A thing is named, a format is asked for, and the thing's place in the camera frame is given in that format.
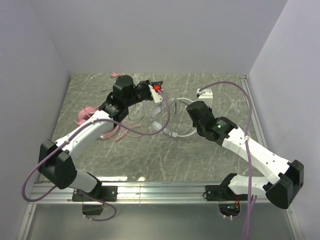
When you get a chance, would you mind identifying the white headset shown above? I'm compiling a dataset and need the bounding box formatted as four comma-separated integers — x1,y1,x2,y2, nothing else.
146,97,197,138

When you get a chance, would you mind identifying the pink headset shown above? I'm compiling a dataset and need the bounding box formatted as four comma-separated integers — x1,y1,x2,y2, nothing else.
68,75,151,141

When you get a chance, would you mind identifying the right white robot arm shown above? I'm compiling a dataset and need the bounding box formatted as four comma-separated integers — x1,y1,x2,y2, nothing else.
186,101,304,210

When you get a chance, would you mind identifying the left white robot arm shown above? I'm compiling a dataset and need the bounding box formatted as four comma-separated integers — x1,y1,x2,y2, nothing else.
37,75,164,198

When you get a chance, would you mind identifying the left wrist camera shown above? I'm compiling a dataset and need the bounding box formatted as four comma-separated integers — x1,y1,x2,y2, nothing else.
149,84,164,104

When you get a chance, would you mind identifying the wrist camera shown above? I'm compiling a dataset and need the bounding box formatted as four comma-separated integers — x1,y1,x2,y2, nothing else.
149,84,164,104
196,88,214,108

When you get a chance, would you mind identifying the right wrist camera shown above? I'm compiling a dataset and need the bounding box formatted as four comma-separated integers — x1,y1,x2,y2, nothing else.
196,88,214,108

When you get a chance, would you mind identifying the right side aluminium rail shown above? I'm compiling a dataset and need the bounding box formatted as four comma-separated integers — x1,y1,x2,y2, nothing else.
239,74,279,181

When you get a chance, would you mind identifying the aluminium rail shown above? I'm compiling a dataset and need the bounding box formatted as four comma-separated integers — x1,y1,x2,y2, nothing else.
29,181,293,205
239,74,279,181

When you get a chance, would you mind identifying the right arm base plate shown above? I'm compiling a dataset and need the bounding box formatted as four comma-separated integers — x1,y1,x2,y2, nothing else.
202,184,248,202

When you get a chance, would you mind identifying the front aluminium rail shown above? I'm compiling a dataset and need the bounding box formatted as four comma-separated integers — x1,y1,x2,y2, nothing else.
29,181,293,205

